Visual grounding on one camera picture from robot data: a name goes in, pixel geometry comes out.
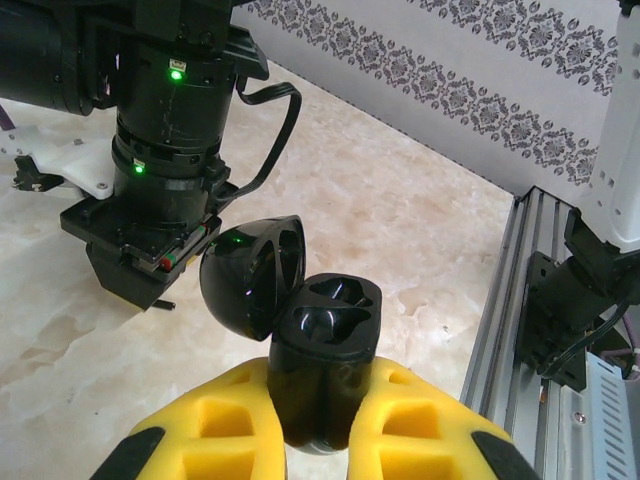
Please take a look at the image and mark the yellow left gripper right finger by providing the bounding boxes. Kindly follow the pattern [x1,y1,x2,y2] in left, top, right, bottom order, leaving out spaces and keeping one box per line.
[348,355,544,480]

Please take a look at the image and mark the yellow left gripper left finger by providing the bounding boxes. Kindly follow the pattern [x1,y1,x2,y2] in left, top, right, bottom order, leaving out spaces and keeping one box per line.
[92,357,287,480]

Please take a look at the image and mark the black earbud charging case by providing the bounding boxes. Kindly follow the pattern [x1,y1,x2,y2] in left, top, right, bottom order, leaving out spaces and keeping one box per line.
[198,214,384,457]

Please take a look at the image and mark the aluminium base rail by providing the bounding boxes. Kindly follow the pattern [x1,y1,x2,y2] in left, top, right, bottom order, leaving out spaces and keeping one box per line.
[458,185,640,480]

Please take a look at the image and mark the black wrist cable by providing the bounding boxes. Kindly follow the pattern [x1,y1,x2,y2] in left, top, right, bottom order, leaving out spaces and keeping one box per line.
[234,81,304,201]

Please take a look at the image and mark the black base cable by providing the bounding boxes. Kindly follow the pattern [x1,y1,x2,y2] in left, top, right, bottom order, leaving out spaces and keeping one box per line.
[542,294,632,381]

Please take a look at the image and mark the grey slotted cable duct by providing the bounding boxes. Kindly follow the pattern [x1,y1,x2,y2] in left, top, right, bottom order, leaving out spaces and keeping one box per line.
[582,349,640,480]

